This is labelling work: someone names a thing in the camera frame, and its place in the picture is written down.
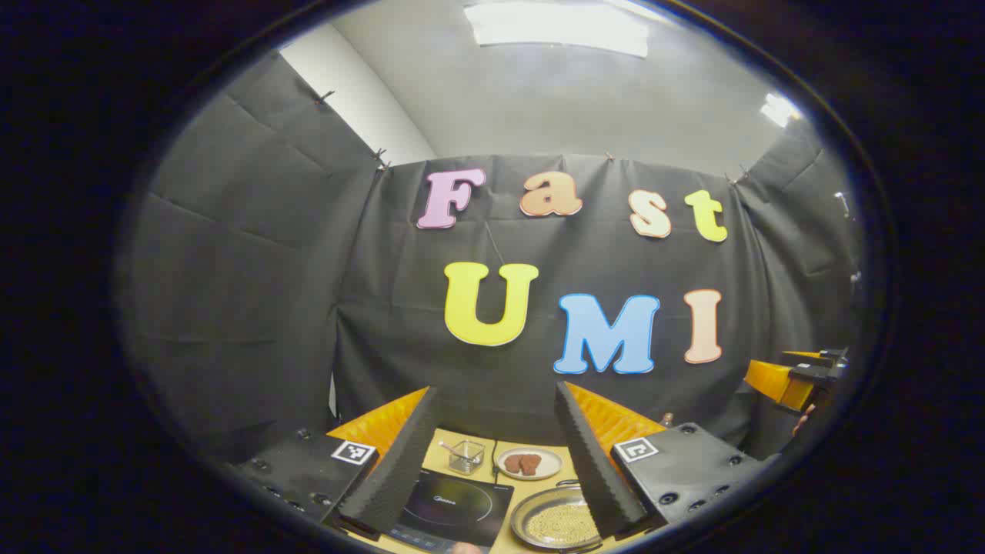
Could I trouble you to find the large ceiling light panel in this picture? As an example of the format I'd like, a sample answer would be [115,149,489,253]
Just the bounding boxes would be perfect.
[464,0,652,59]

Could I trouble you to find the small ceiling light panel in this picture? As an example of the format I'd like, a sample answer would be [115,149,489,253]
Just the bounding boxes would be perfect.
[760,92,803,128]

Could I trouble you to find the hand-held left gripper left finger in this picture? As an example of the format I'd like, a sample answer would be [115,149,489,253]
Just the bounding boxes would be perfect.
[231,386,444,539]

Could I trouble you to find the pile of soybeans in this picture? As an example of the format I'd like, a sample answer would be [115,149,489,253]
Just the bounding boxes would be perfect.
[525,502,601,546]

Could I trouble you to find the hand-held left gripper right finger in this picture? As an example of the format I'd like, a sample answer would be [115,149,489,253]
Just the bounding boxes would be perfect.
[554,380,772,541]

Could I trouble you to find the round white plate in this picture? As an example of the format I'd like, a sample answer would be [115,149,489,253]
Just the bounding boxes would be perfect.
[496,447,564,481]

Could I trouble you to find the stainless steel pot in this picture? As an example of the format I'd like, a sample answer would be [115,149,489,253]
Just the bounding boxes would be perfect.
[510,479,616,553]

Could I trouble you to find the wire mesh utensil basket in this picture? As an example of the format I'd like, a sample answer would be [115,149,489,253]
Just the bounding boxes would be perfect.
[449,440,486,475]

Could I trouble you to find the black induction cooktop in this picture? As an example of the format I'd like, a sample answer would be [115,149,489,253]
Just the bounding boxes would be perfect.
[385,468,515,550]

